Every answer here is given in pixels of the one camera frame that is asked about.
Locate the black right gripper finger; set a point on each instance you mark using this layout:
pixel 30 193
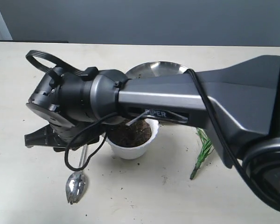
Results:
pixel 40 137

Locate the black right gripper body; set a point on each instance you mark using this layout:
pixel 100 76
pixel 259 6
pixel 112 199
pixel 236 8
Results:
pixel 60 136

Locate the silver metal spork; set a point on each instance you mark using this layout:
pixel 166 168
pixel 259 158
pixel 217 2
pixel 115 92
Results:
pixel 76 187

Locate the artificial red anthurium plant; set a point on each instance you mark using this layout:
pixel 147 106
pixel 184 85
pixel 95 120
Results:
pixel 206 149

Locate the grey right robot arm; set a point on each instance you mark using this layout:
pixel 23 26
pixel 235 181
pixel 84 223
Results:
pixel 238 107

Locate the white plastic flower pot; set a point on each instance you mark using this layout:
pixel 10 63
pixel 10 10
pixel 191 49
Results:
pixel 131 142

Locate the round steel plate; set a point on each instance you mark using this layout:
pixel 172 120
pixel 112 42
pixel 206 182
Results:
pixel 155 69

